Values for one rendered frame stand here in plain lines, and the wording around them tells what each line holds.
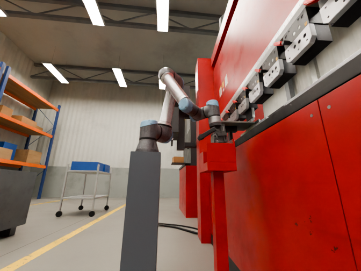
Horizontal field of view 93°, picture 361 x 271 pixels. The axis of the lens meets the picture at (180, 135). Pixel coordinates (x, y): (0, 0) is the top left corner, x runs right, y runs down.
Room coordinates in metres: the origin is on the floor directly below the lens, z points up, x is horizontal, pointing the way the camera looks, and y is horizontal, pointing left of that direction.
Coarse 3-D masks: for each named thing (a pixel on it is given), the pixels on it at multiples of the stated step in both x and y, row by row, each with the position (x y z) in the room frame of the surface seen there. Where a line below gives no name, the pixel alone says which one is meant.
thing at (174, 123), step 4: (176, 108) 2.13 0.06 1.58; (176, 112) 2.13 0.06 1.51; (172, 116) 2.12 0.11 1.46; (176, 116) 2.13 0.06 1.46; (172, 120) 2.13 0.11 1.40; (176, 120) 2.13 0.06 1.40; (172, 124) 2.13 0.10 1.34; (176, 124) 2.13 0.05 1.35; (172, 128) 2.13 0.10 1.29; (176, 128) 2.13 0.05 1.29; (176, 132) 2.15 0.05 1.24; (176, 136) 2.33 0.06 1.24
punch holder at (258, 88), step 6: (252, 78) 0.99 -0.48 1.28; (258, 78) 0.92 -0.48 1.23; (252, 84) 1.01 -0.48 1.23; (258, 84) 0.93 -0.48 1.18; (252, 90) 1.01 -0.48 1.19; (258, 90) 0.94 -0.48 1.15; (264, 90) 0.93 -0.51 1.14; (270, 90) 0.93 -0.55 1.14; (252, 96) 1.02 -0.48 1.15; (258, 96) 0.96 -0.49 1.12; (264, 96) 0.96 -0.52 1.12; (270, 96) 0.96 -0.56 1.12; (252, 102) 1.04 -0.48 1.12; (258, 102) 1.04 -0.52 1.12
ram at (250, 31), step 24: (240, 0) 1.04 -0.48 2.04; (264, 0) 0.76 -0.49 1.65; (288, 0) 0.59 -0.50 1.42; (240, 24) 1.09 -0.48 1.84; (264, 24) 0.79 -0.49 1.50; (288, 24) 0.62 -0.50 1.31; (240, 48) 1.13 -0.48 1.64; (264, 48) 0.83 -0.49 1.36; (216, 72) 1.84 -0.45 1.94; (240, 72) 1.18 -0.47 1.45; (216, 96) 1.90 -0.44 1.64
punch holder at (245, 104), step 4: (248, 88) 1.12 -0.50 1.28; (244, 92) 1.13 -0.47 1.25; (248, 92) 1.12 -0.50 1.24; (240, 96) 1.21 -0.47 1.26; (248, 96) 1.12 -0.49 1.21; (240, 100) 1.22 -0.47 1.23; (244, 100) 1.14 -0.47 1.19; (248, 100) 1.12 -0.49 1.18; (240, 104) 1.22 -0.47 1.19; (244, 104) 1.15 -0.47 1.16; (248, 104) 1.12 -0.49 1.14; (252, 104) 1.13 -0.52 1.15; (256, 104) 1.13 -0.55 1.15; (240, 108) 1.23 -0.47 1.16; (244, 108) 1.15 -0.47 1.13; (248, 108) 1.14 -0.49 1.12; (256, 108) 1.13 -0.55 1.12; (240, 112) 1.24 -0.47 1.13; (244, 112) 1.21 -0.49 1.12
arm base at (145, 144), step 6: (144, 138) 1.05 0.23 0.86; (150, 138) 1.05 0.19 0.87; (138, 144) 1.07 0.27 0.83; (144, 144) 1.04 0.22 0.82; (150, 144) 1.04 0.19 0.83; (156, 144) 1.09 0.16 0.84; (138, 150) 1.04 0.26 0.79; (144, 150) 1.03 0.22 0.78; (150, 150) 1.04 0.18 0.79; (156, 150) 1.07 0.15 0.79
